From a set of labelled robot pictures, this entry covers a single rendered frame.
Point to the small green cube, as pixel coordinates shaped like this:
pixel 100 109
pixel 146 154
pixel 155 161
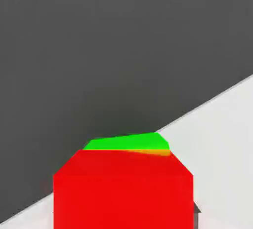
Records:
pixel 128 141

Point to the small red cube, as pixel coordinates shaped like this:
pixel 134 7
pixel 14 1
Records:
pixel 122 189

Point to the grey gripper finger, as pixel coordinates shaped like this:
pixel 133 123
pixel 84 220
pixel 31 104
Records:
pixel 196 217

